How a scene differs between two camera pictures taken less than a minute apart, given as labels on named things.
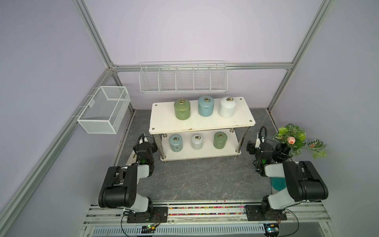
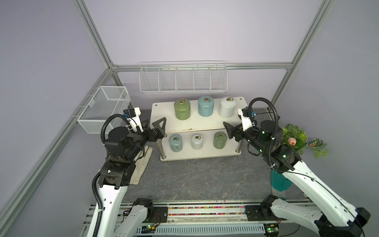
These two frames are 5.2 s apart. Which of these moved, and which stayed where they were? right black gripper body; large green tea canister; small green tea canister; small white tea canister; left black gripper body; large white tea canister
Moved: right black gripper body; left black gripper body
Stayed: small white tea canister; large white tea canister; large green tea canister; small green tea canister
